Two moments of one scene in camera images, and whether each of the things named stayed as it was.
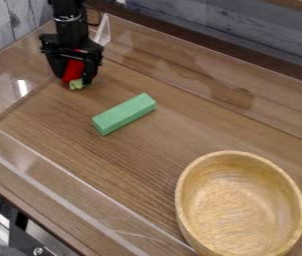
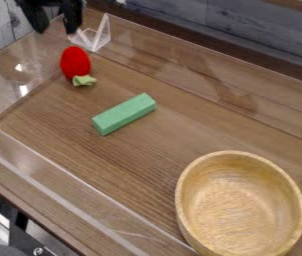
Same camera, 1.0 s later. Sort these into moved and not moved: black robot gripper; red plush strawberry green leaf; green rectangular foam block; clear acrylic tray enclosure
Moved: black robot gripper
Not moved: red plush strawberry green leaf; clear acrylic tray enclosure; green rectangular foam block
